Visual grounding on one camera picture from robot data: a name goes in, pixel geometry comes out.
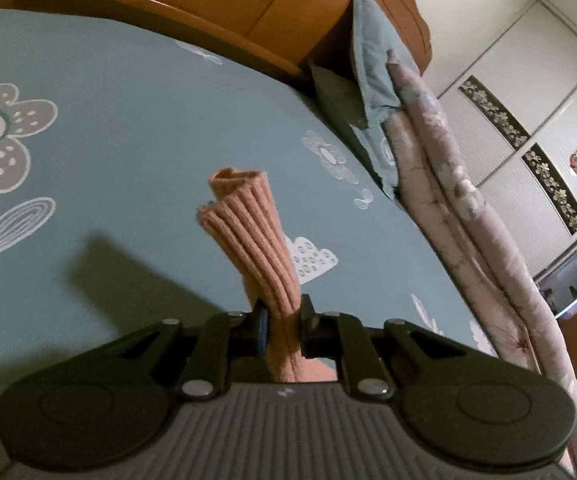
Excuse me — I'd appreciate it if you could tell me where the folded pink floral quilt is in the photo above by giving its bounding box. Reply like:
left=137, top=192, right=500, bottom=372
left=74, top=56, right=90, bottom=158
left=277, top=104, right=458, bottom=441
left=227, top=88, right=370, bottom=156
left=385, top=49, right=577, bottom=480

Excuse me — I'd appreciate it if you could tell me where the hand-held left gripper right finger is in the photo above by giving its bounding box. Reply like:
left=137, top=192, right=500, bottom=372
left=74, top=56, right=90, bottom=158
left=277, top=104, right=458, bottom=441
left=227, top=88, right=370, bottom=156
left=298, top=294, right=469, bottom=402

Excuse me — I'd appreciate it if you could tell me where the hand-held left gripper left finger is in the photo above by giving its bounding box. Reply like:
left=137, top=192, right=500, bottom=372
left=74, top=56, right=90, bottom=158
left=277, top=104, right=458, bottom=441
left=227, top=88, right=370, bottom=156
left=103, top=306, right=272, bottom=402

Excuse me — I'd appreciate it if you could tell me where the white wardrobe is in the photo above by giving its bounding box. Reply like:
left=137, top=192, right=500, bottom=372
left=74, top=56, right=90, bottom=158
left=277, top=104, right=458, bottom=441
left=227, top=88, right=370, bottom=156
left=422, top=0, right=577, bottom=282

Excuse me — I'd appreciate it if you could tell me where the floral grey-green pillow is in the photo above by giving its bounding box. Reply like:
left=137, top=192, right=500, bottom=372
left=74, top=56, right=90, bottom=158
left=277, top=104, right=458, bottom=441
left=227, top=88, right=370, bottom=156
left=309, top=60, right=410, bottom=207

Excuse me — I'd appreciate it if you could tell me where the pink knitted sweater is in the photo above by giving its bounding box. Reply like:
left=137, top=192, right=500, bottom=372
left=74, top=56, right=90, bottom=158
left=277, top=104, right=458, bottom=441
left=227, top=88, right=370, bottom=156
left=197, top=167, right=340, bottom=385

